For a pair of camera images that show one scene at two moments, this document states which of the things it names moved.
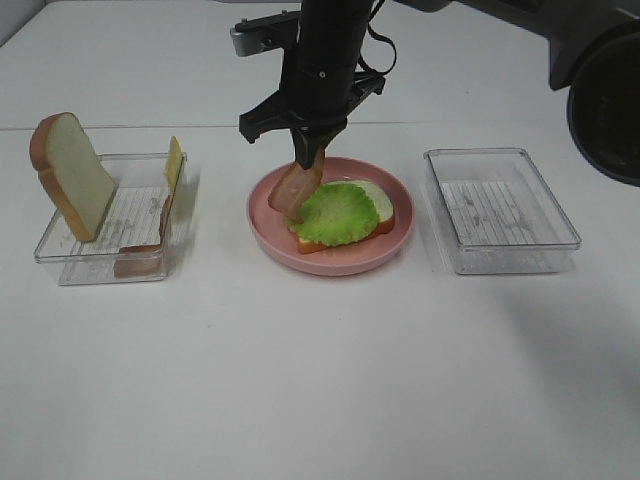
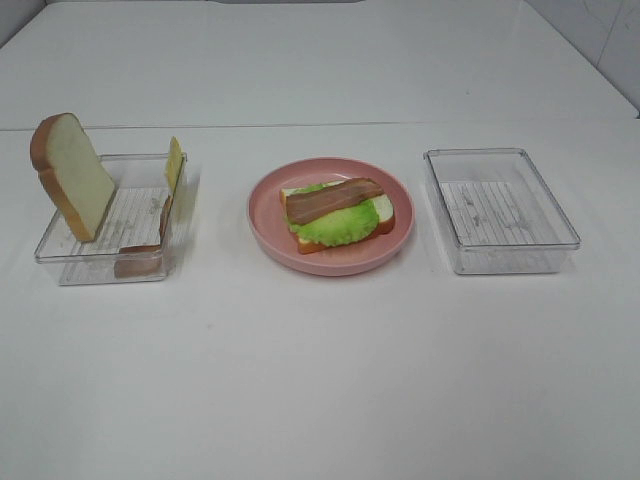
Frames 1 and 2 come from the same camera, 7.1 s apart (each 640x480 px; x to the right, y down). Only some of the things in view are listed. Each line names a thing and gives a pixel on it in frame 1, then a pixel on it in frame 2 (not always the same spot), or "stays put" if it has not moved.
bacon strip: x=295 y=187 → x=304 y=205
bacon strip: x=141 y=261 stays put
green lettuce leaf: x=338 y=213 stays put
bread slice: x=385 y=215 stays put
